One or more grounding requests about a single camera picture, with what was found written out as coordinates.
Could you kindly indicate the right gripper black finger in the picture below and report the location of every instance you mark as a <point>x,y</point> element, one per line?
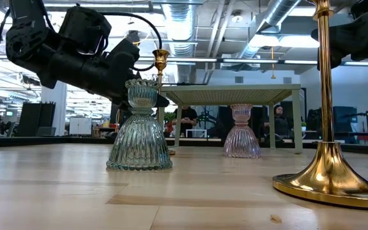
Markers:
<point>350,35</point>

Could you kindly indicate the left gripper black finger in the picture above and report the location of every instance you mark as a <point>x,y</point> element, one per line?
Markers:
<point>163,103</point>

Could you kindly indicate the slim gold candlestick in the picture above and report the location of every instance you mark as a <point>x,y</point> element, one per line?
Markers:
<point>160,59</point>

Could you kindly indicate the green ribbed glass candle holder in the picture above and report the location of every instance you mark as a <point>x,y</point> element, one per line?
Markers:
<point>139,143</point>

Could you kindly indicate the pink ribbed glass candle holder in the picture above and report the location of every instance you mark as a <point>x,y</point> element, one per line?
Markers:
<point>241,140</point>

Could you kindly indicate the gold candlestick with wide base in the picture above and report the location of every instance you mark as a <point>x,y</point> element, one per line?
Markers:
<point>329,172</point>

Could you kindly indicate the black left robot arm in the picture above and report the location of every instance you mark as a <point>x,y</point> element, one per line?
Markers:
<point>27,41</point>

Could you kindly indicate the person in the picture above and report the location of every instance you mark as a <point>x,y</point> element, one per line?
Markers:
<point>187,116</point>
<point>280,124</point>

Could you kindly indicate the white column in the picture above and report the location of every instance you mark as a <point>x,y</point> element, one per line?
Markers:
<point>54,111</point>

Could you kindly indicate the white cabinet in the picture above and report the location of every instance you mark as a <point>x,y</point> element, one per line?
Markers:
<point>80,126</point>

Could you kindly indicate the black cabinet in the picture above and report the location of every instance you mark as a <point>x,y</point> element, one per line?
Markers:
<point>224,124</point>

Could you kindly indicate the pale green metal shelf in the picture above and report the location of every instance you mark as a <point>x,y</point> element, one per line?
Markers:
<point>232,95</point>

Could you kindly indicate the black standing panel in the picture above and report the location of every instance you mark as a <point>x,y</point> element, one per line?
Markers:
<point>34,118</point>

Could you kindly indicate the dark computer monitor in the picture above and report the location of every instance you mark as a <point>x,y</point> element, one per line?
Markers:
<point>345,119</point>

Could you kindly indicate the hanging gold pendant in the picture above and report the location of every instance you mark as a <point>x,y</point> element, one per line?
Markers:
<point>272,76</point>

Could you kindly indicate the small plant in white pot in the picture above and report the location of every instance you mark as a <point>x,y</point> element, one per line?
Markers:
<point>303,127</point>

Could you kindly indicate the round ceiling smoke detector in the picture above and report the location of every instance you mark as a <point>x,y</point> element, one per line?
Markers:
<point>236,18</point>

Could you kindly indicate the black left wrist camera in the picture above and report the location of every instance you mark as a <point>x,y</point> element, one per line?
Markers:
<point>85,28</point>

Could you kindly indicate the black table edge rail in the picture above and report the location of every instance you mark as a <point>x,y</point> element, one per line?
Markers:
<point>75,140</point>

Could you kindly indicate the silver ventilation duct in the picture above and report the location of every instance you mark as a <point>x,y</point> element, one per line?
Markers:
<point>179,28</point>
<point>280,12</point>

